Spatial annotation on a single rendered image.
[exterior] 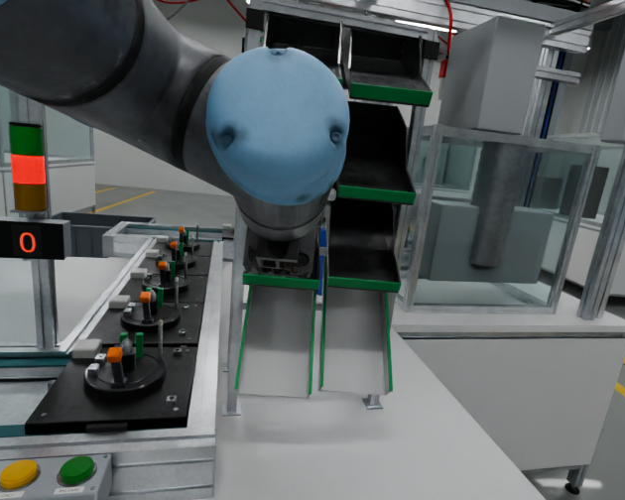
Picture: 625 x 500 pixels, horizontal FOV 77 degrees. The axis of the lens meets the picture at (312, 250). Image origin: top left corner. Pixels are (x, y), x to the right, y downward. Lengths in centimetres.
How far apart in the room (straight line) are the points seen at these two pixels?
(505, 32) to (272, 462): 152
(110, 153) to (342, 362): 1147
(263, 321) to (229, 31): 1100
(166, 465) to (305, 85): 62
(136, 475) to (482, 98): 150
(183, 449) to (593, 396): 180
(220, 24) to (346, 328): 1109
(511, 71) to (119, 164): 1101
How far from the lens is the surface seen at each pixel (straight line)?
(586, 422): 223
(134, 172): 1187
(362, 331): 82
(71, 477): 68
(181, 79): 24
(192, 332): 101
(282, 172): 19
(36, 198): 89
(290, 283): 67
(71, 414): 79
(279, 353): 77
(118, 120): 24
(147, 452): 71
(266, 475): 80
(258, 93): 21
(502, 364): 176
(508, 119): 170
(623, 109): 190
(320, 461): 84
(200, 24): 1174
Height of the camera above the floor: 142
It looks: 14 degrees down
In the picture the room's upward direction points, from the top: 6 degrees clockwise
